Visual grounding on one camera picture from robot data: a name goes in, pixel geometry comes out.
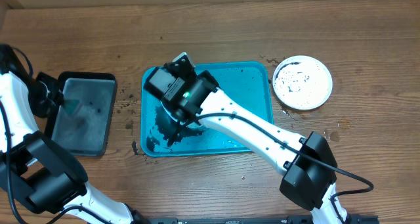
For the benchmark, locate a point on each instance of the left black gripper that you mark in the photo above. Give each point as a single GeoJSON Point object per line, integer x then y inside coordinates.
{"type": "Point", "coordinates": [46, 110]}

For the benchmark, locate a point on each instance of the green scrubbing sponge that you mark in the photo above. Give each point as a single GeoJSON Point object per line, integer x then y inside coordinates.
{"type": "Point", "coordinates": [71, 106]}

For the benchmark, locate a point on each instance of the white plate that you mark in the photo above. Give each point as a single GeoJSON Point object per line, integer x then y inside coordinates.
{"type": "Point", "coordinates": [302, 82]}

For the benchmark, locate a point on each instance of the light blue plate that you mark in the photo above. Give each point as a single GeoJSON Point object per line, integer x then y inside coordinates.
{"type": "Point", "coordinates": [169, 114]}

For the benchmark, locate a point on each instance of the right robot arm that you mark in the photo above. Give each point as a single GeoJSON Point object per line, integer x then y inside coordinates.
{"type": "Point", "coordinates": [306, 164]}

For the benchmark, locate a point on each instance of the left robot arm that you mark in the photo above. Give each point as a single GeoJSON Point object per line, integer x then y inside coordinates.
{"type": "Point", "coordinates": [35, 171]}

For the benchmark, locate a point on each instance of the black water tray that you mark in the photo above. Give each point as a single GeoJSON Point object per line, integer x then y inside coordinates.
{"type": "Point", "coordinates": [84, 133]}

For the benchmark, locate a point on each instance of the teal plastic tray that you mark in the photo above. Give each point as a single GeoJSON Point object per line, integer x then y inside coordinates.
{"type": "Point", "coordinates": [247, 83]}

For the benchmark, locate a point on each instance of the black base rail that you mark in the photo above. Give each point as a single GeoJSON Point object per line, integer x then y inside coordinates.
{"type": "Point", "coordinates": [292, 219]}

